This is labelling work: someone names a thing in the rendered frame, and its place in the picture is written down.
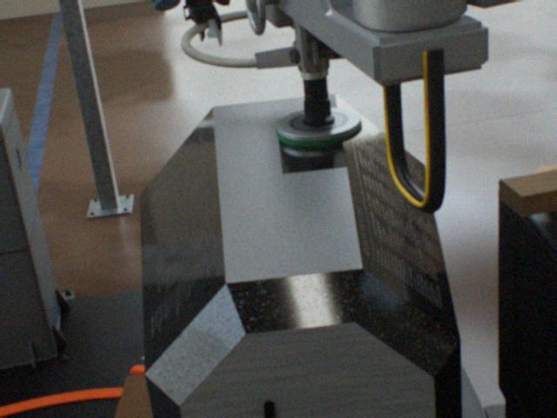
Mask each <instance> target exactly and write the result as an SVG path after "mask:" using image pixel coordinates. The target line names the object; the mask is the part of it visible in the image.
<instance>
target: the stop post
mask: <svg viewBox="0 0 557 418"><path fill-rule="evenodd" d="M58 1H59V5H60V10H61V15H62V19H63V24H64V32H65V36H66V41H67V46H68V51H69V55H70V60H71V63H72V68H73V72H74V78H75V82H76V87H77V94H78V99H79V104H80V108H81V112H82V118H83V122H84V130H85V135H86V139H87V144H88V148H89V154H90V158H91V166H92V171H93V174H94V179H95V183H96V188H97V192H98V197H99V199H93V200H91V202H90V206H89V210H88V213H87V216H86V218H87V219H94V218H102V217H109V216H116V215H123V214H129V213H131V210H132V205H133V200H134V195H126V196H121V197H118V193H117V183H116V179H115V174H114V170H113V164H112V160H111V150H110V146H109V141H108V137H107V131H106V127H105V122H104V114H103V108H102V104H101V99H99V94H98V89H97V81H96V76H95V71H94V66H93V62H92V56H91V48H90V44H89V38H88V33H87V29H86V24H85V19H84V11H83V5H82V0H58Z"/></svg>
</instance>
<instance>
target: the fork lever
mask: <svg viewBox="0 0 557 418"><path fill-rule="evenodd" d="M306 47H307V56H308V65H313V64H319V57H327V56H330V60H334V59H343V57H342V56H340V55H339V57H334V56H333V55H338V53H337V52H336V51H335V50H333V49H332V48H331V47H329V46H326V47H319V48H318V47H317V42H311V43H307V44H306ZM254 54H255V58H256V59H257V64H258V68H257V70H268V69H279V68H291V66H300V65H299V61H300V53H299V51H298V49H296V45H293V46H288V47H283V48H278V49H273V50H268V51H260V52H255V53H254Z"/></svg>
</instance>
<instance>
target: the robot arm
mask: <svg viewBox="0 0 557 418"><path fill-rule="evenodd" d="M152 2H153V4H152V5H153V6H154V9H155V10H158V11H168V10H172V9H175V8H177V7H178V6H179V5H180V4H181V2H182V0H152ZM230 2H231V0H185V5H184V6H183V8H184V14H185V10H187V9H188V11H189V15H188V17H187V16H186V15H185V21H187V20H190V19H191V20H192V21H193V23H195V24H199V23H204V22H207V20H208V19H211V20H208V22H207V23H208V26H210V29H208V31H207V32H206V36H207V37H208V38H217V39H218V43H219V45H220V47H221V46H222V45H223V30H222V29H223V26H222V21H221V17H220V15H219V13H218V10H217V8H216V5H215V4H214V3H217V4H218V5H221V6H230ZM195 24H194V25H195ZM198 36H199V39H200V42H201V43H202V42H203V40H204V38H205V30H203V32H201V33H199V34H198Z"/></svg>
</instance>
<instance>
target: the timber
mask: <svg viewBox="0 0 557 418"><path fill-rule="evenodd" d="M114 418H153V414H152V410H151V401H150V396H149V391H148V387H147V382H146V378H145V375H136V376H127V377H126V380H125V384H124V388H123V392H122V394H121V398H120V402H119V404H118V408H117V410H116V413H115V416H114Z"/></svg>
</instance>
